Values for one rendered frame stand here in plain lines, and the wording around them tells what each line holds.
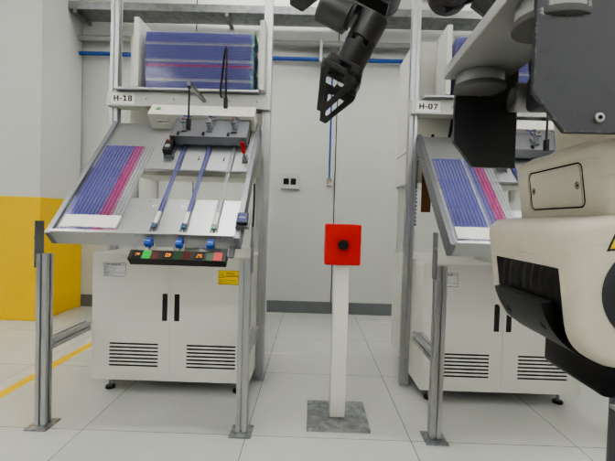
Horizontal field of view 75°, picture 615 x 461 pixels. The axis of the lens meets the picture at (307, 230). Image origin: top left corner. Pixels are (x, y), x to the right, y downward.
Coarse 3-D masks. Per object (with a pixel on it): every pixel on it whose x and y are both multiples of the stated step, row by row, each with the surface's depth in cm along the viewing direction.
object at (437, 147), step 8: (424, 136) 191; (432, 144) 187; (440, 144) 187; (448, 144) 187; (432, 152) 182; (440, 152) 183; (448, 152) 183; (456, 152) 183; (520, 160) 179; (528, 160) 179; (504, 176) 171; (512, 176) 171; (504, 184) 174; (512, 184) 174
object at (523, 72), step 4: (456, 40) 186; (460, 40) 184; (464, 40) 184; (456, 44) 187; (460, 44) 184; (452, 48) 192; (456, 48) 186; (452, 52) 192; (456, 52) 187; (452, 56) 192; (524, 68) 184; (528, 68) 184; (520, 72) 184; (524, 72) 184; (528, 72) 184; (520, 76) 184; (524, 76) 184; (528, 76) 184; (452, 80) 191; (520, 80) 184; (524, 80) 184; (452, 84) 191; (452, 88) 191; (452, 92) 190
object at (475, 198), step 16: (432, 160) 177; (448, 160) 176; (464, 160) 176; (448, 176) 169; (464, 176) 169; (480, 176) 169; (496, 176) 169; (448, 192) 161; (464, 192) 161; (480, 192) 161; (496, 192) 161; (448, 208) 154; (464, 208) 155; (480, 208) 155; (496, 208) 155; (464, 224) 148; (480, 224) 148; (464, 240) 143; (480, 240) 143
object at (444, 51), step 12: (444, 36) 188; (444, 48) 187; (444, 60) 187; (444, 84) 186; (432, 96) 185; (444, 96) 185; (420, 108) 188; (432, 108) 188; (432, 264) 147; (432, 276) 147; (420, 336) 167; (420, 348) 161; (420, 432) 150; (432, 444) 142; (444, 444) 142
